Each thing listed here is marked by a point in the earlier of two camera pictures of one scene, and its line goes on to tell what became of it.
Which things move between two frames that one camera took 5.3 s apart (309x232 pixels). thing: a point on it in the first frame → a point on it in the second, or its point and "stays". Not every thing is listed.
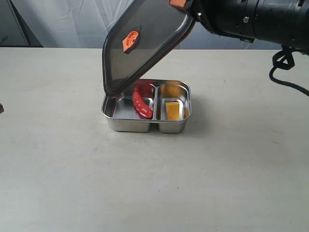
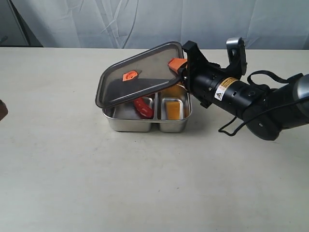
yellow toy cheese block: [172, 111] stays
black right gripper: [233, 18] → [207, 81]
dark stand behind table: [14, 31] stays
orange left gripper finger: [1, 108] → [3, 109]
